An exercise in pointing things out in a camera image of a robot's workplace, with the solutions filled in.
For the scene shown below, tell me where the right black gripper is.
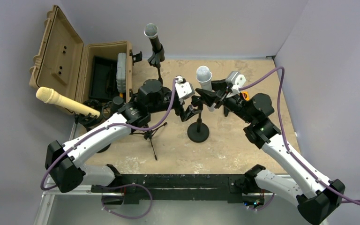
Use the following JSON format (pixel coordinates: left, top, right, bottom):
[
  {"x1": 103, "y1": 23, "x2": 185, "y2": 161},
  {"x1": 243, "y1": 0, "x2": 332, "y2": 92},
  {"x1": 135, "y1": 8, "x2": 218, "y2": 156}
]
[{"x1": 196, "y1": 78, "x2": 255, "y2": 124}]

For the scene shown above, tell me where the white wireless microphone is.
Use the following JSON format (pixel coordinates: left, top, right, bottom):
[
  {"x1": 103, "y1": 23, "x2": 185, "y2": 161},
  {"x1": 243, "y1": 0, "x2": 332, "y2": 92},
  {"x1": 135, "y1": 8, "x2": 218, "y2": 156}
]
[{"x1": 195, "y1": 65, "x2": 218, "y2": 113}]

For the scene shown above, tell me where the black mic stand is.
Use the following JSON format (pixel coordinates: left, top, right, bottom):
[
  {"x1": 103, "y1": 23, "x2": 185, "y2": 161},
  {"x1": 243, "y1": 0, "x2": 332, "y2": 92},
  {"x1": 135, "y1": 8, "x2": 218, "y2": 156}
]
[
  {"x1": 187, "y1": 97, "x2": 210, "y2": 143},
  {"x1": 148, "y1": 45, "x2": 165, "y2": 85},
  {"x1": 74, "y1": 99, "x2": 113, "y2": 153}
]

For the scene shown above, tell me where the tripod shock mount stand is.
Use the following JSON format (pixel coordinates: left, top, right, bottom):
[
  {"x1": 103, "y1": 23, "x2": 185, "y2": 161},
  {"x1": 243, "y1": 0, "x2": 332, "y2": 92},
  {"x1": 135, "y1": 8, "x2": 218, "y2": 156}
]
[{"x1": 101, "y1": 101, "x2": 168, "y2": 161}]

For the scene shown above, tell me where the black condenser microphone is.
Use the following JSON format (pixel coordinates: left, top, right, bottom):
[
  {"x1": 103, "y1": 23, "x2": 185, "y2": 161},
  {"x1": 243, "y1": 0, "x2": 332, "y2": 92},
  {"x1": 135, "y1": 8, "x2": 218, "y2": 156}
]
[{"x1": 110, "y1": 96, "x2": 125, "y2": 114}]

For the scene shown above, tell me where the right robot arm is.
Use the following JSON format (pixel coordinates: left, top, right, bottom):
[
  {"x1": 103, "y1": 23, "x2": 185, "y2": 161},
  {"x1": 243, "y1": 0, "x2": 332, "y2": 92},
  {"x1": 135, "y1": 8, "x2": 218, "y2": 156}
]
[{"x1": 196, "y1": 88, "x2": 345, "y2": 225}]

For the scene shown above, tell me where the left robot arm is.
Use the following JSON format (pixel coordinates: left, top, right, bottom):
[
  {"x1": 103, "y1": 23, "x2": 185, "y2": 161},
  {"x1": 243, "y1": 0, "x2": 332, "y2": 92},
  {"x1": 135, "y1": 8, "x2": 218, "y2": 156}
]
[{"x1": 40, "y1": 76, "x2": 199, "y2": 193}]

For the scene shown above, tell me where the black dynamic microphone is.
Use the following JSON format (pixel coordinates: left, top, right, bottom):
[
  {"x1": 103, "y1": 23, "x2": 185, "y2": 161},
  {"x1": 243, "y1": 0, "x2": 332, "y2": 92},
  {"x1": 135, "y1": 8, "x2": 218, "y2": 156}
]
[{"x1": 143, "y1": 23, "x2": 163, "y2": 53}]

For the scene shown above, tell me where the beige handheld microphone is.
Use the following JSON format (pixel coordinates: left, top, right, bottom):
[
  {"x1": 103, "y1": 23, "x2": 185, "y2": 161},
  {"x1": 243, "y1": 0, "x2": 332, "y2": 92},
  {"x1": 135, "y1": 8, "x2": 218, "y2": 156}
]
[{"x1": 36, "y1": 87, "x2": 100, "y2": 117}]

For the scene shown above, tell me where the orange tape measure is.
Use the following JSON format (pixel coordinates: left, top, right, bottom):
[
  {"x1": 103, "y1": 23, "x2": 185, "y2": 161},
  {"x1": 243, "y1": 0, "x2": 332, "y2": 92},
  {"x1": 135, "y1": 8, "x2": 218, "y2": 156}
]
[{"x1": 242, "y1": 92, "x2": 250, "y2": 101}]

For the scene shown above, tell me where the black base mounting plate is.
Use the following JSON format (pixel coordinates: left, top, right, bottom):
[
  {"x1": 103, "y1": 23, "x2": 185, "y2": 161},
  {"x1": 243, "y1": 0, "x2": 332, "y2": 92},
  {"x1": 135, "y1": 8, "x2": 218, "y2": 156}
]
[{"x1": 91, "y1": 169, "x2": 253, "y2": 204}]

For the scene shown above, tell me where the tan hard case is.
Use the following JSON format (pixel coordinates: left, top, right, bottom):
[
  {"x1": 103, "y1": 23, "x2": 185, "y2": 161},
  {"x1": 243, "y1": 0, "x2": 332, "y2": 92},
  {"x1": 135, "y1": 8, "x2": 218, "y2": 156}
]
[{"x1": 29, "y1": 5, "x2": 134, "y2": 103}]

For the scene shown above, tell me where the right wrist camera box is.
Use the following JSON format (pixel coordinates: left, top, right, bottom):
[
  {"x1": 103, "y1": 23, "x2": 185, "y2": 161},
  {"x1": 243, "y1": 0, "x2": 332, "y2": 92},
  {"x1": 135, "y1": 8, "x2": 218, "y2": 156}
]
[{"x1": 225, "y1": 71, "x2": 246, "y2": 98}]

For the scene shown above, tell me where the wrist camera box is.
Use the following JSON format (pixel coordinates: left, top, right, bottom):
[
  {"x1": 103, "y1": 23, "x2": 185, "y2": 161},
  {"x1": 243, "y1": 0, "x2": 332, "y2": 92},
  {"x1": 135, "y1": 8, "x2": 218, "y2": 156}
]
[
  {"x1": 175, "y1": 76, "x2": 195, "y2": 100},
  {"x1": 225, "y1": 71, "x2": 246, "y2": 98}
]

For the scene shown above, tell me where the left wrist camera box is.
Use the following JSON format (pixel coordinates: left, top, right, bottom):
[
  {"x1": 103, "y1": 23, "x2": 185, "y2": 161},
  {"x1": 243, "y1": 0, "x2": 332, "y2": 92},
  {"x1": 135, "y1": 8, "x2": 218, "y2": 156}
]
[{"x1": 175, "y1": 76, "x2": 195, "y2": 100}]

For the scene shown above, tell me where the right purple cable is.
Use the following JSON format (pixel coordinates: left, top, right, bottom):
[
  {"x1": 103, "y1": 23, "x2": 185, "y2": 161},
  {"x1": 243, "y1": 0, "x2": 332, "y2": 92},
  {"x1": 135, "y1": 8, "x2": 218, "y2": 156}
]
[{"x1": 237, "y1": 66, "x2": 360, "y2": 209}]

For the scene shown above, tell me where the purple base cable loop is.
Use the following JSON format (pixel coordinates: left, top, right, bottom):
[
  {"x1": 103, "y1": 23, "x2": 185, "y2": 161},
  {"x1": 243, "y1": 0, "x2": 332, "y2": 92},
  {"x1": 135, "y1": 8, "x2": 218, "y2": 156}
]
[{"x1": 101, "y1": 182, "x2": 153, "y2": 220}]

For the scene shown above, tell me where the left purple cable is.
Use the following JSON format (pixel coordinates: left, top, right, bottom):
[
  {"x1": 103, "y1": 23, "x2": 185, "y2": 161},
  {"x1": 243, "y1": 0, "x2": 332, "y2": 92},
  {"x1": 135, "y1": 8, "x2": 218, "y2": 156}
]
[{"x1": 40, "y1": 77, "x2": 180, "y2": 191}]

